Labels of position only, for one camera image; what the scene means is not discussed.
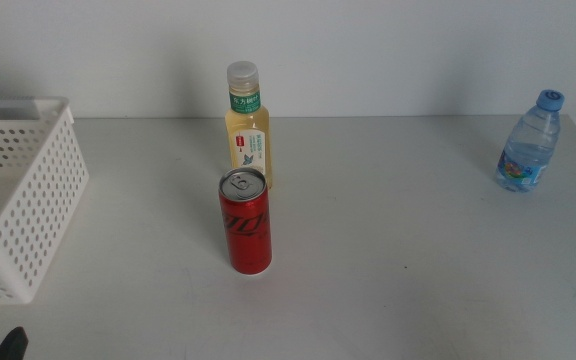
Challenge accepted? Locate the white perforated plastic basket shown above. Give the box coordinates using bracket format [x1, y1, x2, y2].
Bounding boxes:
[0, 95, 90, 306]

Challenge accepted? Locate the yellow tea bottle green label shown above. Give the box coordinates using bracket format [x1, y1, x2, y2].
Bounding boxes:
[224, 60, 273, 190]

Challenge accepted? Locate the clear water bottle blue cap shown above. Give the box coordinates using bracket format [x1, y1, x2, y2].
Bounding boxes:
[494, 89, 566, 193]

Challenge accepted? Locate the red soda can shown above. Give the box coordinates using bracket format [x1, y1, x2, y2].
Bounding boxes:
[218, 166, 273, 276]

